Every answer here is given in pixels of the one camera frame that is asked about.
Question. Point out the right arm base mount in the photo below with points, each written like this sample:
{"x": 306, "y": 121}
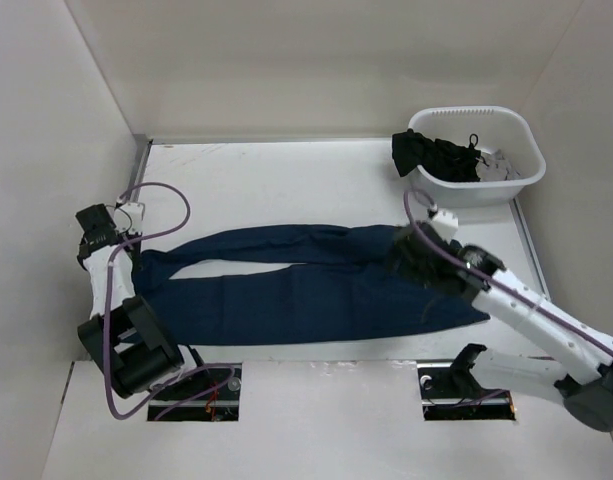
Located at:
{"x": 449, "y": 392}

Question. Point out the grey white garment in basket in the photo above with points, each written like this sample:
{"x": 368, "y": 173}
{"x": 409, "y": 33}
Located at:
{"x": 495, "y": 167}

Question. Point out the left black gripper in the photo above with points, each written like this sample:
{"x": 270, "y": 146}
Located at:
{"x": 135, "y": 238}

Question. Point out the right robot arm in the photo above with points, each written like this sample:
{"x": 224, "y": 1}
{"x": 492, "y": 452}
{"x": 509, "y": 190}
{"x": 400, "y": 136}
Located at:
{"x": 576, "y": 371}

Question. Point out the white plastic laundry basket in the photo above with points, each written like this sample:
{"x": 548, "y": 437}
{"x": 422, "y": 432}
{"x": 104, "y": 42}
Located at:
{"x": 506, "y": 155}

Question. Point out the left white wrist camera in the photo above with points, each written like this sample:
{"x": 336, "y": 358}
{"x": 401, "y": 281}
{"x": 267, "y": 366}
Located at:
{"x": 128, "y": 217}

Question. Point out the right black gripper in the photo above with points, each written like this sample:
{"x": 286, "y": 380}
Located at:
{"x": 404, "y": 268}

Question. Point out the dark blue denim trousers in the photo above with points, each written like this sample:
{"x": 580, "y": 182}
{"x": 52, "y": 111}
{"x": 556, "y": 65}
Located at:
{"x": 292, "y": 284}

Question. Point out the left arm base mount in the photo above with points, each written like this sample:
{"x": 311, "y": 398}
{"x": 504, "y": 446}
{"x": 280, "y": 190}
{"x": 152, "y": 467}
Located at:
{"x": 210, "y": 396}

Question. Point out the black garment in basket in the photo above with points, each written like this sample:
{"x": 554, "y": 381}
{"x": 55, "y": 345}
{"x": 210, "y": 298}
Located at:
{"x": 442, "y": 159}

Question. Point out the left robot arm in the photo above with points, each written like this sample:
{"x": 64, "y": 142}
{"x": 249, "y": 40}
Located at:
{"x": 142, "y": 350}

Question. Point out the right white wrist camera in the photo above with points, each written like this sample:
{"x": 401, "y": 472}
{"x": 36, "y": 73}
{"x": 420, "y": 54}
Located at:
{"x": 444, "y": 222}

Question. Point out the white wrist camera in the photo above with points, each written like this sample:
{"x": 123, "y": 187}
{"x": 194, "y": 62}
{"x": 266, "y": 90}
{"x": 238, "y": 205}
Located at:
{"x": 444, "y": 222}
{"x": 128, "y": 217}

